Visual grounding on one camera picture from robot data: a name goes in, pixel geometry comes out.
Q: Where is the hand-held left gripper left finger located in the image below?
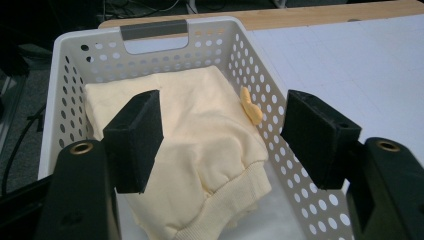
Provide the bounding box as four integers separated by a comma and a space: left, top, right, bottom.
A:
102, 88, 165, 195

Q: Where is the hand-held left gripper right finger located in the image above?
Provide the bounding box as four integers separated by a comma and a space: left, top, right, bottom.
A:
279, 88, 363, 191

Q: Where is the cream sweater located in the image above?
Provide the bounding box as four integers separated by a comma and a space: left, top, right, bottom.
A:
84, 64, 273, 240

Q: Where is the white perforated plastic basket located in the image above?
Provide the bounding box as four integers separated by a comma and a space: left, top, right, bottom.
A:
37, 15, 355, 240

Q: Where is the white table mat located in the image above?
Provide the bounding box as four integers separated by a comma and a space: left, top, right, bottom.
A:
247, 13, 424, 168

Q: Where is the black floor cable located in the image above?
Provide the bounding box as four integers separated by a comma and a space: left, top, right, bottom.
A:
0, 102, 47, 198

